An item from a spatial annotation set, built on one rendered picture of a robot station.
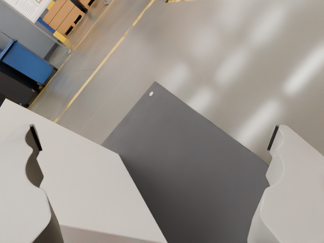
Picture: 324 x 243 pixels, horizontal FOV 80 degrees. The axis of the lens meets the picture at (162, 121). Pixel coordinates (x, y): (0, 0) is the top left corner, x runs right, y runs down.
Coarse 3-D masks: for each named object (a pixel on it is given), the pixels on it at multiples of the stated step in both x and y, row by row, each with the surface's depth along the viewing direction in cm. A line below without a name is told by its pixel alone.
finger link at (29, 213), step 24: (0, 144) 8; (24, 144) 8; (0, 168) 7; (24, 168) 7; (0, 192) 6; (24, 192) 6; (0, 216) 6; (24, 216) 6; (48, 216) 6; (0, 240) 5; (24, 240) 5; (48, 240) 6
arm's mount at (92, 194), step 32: (0, 128) 29; (64, 128) 46; (64, 160) 33; (96, 160) 42; (64, 192) 26; (96, 192) 32; (128, 192) 39; (64, 224) 22; (96, 224) 25; (128, 224) 30
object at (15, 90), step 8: (0, 64) 426; (0, 72) 410; (8, 72) 426; (16, 72) 448; (0, 80) 418; (8, 80) 423; (16, 80) 429; (24, 80) 450; (32, 80) 474; (0, 88) 427; (8, 88) 432; (16, 88) 437; (24, 88) 442; (32, 88) 447; (8, 96) 442; (16, 96) 447; (24, 96) 452; (32, 96) 457; (24, 104) 462
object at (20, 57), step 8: (16, 40) 430; (8, 48) 396; (16, 48) 407; (24, 48) 415; (0, 56) 397; (8, 56) 406; (16, 56) 412; (24, 56) 418; (32, 56) 425; (8, 64) 410; (16, 64) 417; (24, 64) 423; (32, 64) 430; (40, 64) 438; (48, 64) 447; (24, 72) 428; (32, 72) 435; (40, 72) 443; (48, 72) 450; (40, 80) 448
